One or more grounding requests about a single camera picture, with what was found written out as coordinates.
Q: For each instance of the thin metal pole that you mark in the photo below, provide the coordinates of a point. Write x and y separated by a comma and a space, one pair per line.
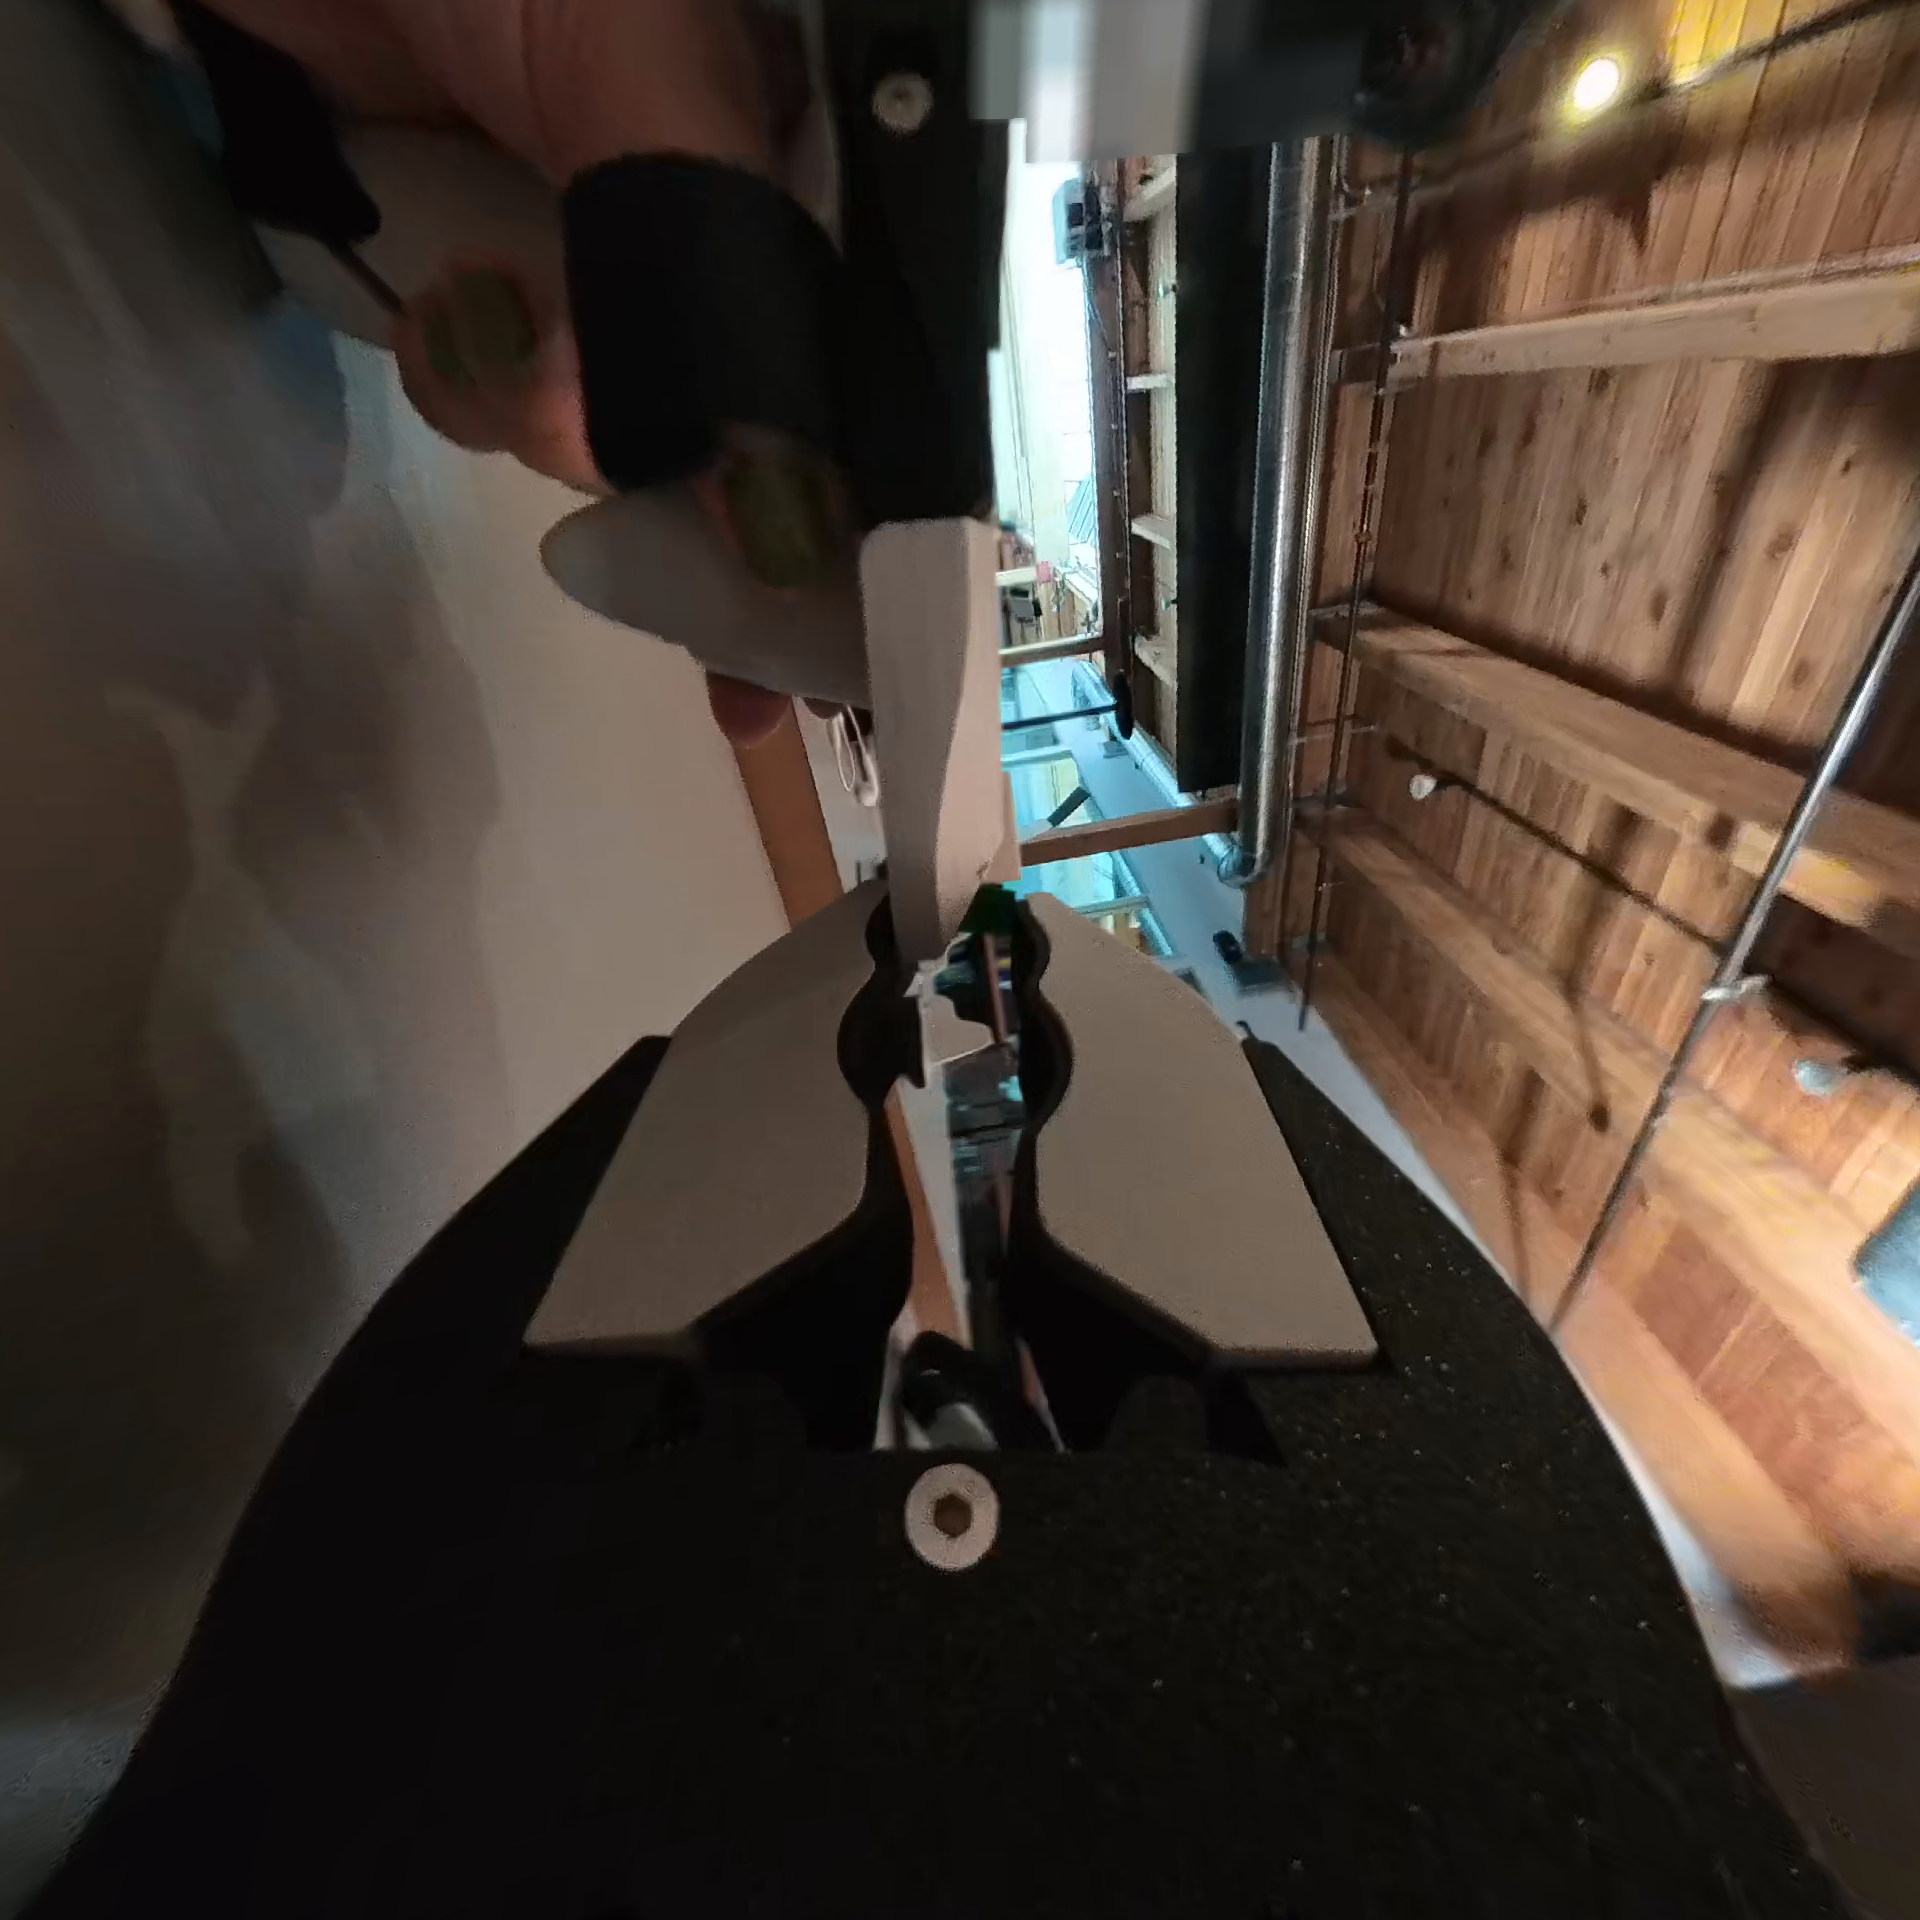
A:
1724, 975

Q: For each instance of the silver ventilation duct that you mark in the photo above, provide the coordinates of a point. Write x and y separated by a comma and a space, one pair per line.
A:
1276, 525

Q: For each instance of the person's left hand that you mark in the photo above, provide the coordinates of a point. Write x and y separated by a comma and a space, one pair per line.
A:
494, 77

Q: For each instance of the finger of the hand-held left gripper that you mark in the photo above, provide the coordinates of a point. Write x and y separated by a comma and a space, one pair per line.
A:
992, 720
922, 705

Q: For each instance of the green lego plate cream brick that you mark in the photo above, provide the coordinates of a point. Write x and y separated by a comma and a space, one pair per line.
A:
943, 1021

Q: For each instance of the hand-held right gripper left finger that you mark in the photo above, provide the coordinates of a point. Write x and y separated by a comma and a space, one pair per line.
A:
734, 1172

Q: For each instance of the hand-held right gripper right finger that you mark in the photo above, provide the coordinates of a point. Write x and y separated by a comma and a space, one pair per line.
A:
1186, 1185

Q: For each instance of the ceiling spot light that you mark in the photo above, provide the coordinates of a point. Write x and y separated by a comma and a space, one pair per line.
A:
1594, 83

